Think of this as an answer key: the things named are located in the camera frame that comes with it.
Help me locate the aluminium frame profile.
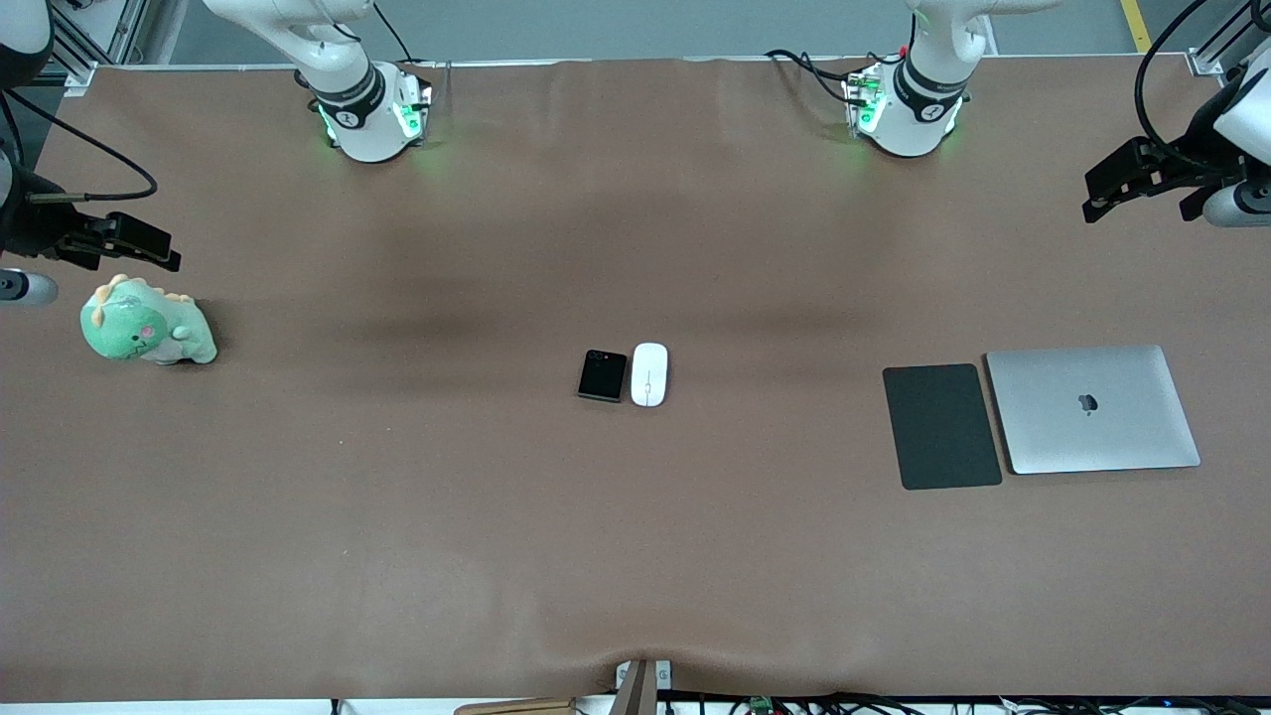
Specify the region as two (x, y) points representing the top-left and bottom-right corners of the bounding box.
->
(1186, 0), (1271, 78)
(45, 0), (152, 88)

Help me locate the black phone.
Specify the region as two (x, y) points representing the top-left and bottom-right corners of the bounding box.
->
(578, 350), (629, 403)

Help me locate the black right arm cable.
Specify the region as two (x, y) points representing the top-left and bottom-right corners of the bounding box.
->
(0, 87), (160, 204)

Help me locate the black base cables bundle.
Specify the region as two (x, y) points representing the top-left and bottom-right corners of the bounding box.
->
(765, 46), (907, 112)

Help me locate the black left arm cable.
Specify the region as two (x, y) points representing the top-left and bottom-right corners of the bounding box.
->
(1135, 0), (1271, 172)

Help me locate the silver laptop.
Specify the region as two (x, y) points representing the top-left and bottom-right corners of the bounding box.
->
(985, 345), (1202, 476)

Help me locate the white computer mouse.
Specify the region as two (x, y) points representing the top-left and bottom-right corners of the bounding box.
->
(631, 343), (669, 407)

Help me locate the wooden board piece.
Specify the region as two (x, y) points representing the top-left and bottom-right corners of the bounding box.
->
(454, 697), (578, 715)

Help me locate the green dinosaur plush toy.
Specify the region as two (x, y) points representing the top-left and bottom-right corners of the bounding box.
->
(80, 274), (218, 366)

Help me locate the brown table cover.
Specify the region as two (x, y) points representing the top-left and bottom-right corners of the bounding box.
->
(0, 55), (1271, 702)

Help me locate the brown post with bracket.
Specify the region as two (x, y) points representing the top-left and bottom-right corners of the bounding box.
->
(615, 658), (673, 715)

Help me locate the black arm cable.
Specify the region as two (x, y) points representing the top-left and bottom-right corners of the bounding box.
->
(1135, 0), (1271, 172)
(0, 87), (160, 204)

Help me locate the black mouse pad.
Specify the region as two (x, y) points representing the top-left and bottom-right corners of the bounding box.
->
(882, 363), (1004, 492)

